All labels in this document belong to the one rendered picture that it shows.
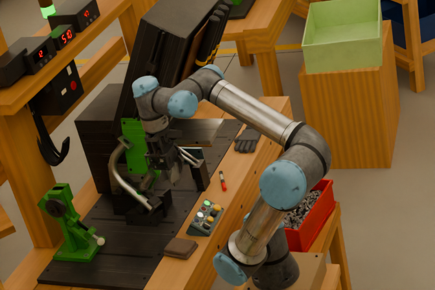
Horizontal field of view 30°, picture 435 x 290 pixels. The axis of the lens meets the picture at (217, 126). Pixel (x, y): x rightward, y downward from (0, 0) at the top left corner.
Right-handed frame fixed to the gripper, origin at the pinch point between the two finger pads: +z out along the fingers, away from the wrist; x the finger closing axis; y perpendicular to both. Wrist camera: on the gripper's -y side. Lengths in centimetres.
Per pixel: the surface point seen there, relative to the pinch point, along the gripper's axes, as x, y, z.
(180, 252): -11.1, -10.0, 36.6
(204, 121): -18, -63, 16
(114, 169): -43, -33, 19
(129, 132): -36, -39, 7
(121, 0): -55, -89, -25
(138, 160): -34, -37, 17
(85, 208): -65, -38, 41
